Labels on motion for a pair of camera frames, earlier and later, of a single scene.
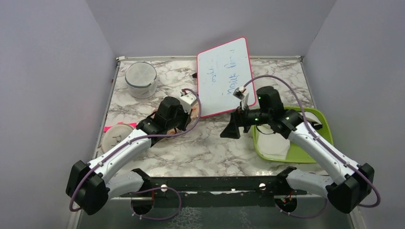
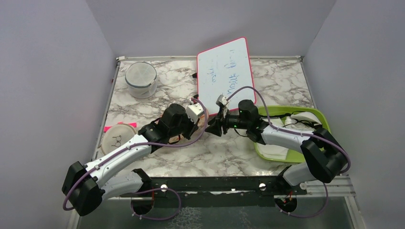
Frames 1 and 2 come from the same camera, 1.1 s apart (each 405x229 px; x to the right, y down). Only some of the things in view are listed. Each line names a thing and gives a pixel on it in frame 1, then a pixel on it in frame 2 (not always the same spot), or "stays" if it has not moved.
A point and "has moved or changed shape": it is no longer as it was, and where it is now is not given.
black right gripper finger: (231, 130) → (215, 127)
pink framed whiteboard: (221, 70) stays
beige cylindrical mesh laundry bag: (114, 134) stays
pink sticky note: (107, 128) stays
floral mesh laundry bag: (194, 114) has moved or changed shape
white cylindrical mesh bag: (141, 78) stays
